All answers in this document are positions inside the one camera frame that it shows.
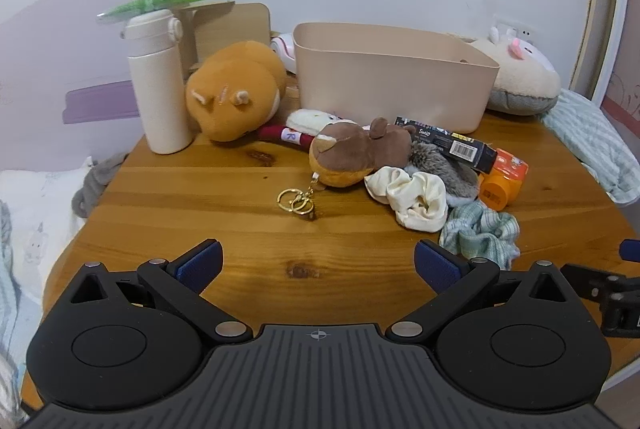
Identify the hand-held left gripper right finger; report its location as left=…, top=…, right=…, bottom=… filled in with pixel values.
left=387, top=239, right=576, bottom=343

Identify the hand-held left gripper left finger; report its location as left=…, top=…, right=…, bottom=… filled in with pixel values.
left=67, top=238, right=253, bottom=344

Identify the white cat plush red body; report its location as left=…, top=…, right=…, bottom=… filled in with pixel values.
left=259, top=108, right=373, bottom=153

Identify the beige plastic container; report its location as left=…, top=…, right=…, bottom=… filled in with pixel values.
left=292, top=22, right=501, bottom=135

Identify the green plaid scrunchie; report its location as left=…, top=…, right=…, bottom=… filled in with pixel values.
left=439, top=200, right=522, bottom=271

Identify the cream scrunchie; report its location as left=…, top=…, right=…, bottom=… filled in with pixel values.
left=364, top=166, right=449, bottom=232

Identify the grey fur scrunchie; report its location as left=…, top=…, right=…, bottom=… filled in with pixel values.
left=404, top=142, right=481, bottom=207

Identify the orange plastic bottle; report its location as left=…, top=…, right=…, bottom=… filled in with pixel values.
left=477, top=148, right=529, bottom=212

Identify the green striped blanket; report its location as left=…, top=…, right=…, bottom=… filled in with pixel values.
left=540, top=89, right=640, bottom=205

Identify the black cardboard box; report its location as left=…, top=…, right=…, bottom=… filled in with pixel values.
left=393, top=116, right=498, bottom=175

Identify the grey cloth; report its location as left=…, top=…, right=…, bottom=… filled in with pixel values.
left=71, top=152, right=132, bottom=219

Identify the white insulated bottle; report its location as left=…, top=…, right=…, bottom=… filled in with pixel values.
left=120, top=9, right=195, bottom=155

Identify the orange hamster plush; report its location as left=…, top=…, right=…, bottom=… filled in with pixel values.
left=185, top=40, right=288, bottom=144

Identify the white printed bedsheet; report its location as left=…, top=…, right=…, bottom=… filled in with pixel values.
left=0, top=159, right=96, bottom=410

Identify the cream plush with pink bow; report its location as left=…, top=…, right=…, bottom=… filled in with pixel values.
left=467, top=26, right=562, bottom=115

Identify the brown cardboard box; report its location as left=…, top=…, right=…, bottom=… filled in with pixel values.
left=170, top=0, right=236, bottom=80

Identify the white pink round toy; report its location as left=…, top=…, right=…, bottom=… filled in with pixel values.
left=270, top=32, right=301, bottom=75

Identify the light wooden board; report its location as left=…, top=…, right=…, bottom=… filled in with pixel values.
left=195, top=2, right=272, bottom=62

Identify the cream pink floral headboard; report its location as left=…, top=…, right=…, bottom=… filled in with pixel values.
left=567, top=0, right=640, bottom=145

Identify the green plastic toy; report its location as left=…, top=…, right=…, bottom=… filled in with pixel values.
left=96, top=0, right=215, bottom=25

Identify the purple headboard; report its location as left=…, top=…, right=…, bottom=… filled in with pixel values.
left=0, top=0, right=178, bottom=175

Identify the brown bear plush keychain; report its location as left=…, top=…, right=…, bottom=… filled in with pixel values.
left=277, top=116, right=413, bottom=220

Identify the white wall socket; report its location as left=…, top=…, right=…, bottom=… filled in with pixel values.
left=492, top=14, right=536, bottom=45

